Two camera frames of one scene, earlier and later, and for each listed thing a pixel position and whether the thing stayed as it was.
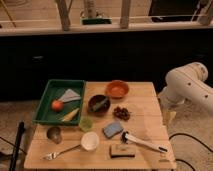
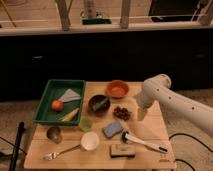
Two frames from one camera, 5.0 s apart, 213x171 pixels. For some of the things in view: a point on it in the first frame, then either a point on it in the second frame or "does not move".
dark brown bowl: (98, 104) does not move
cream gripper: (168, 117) -> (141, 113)
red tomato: (57, 105) does not move
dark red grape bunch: (122, 113) does not move
